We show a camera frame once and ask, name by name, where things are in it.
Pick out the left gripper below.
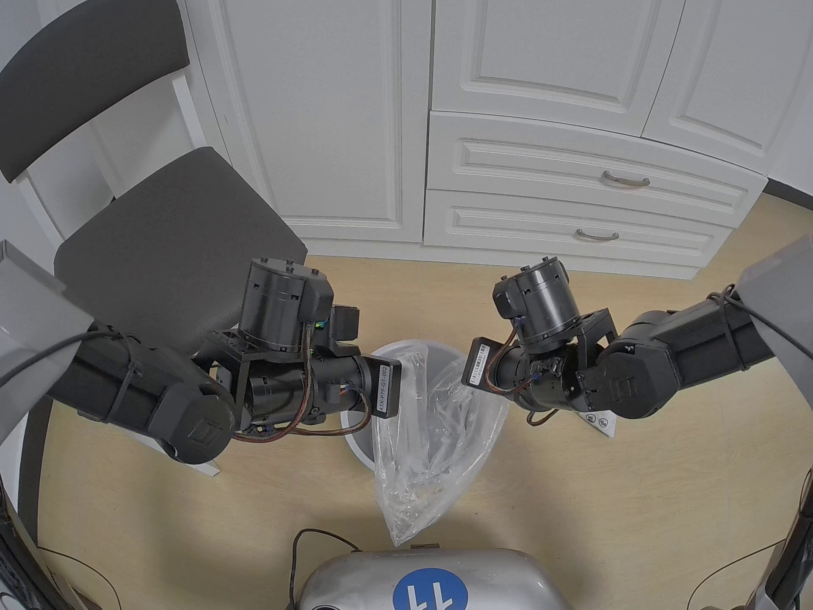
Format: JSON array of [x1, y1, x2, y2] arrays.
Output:
[[307, 353, 405, 420]]

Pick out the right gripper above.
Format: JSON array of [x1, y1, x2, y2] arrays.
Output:
[[461, 335, 542, 403]]

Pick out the white trash bin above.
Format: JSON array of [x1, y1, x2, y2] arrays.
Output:
[[342, 337, 499, 470]]

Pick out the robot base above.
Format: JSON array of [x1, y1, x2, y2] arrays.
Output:
[[299, 547, 572, 610]]

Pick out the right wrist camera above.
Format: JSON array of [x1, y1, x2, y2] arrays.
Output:
[[493, 273, 529, 321]]

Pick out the black cable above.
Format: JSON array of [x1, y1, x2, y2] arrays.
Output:
[[38, 547, 119, 610], [289, 529, 364, 608], [689, 544, 782, 610]]

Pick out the white chair with grey cushions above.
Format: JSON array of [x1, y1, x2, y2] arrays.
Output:
[[0, 0, 310, 480]]

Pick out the clear plastic bag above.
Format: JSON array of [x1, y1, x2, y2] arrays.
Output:
[[370, 348, 510, 548]]

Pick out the white wardrobe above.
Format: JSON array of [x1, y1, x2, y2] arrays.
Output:
[[174, 0, 813, 281]]

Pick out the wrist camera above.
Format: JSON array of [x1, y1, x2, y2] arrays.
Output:
[[493, 273, 529, 321], [316, 304, 361, 360]]

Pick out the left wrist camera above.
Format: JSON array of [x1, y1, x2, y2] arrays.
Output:
[[316, 304, 361, 360]]

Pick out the clear printed wrapper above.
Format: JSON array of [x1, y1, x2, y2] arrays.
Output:
[[573, 409, 620, 441]]

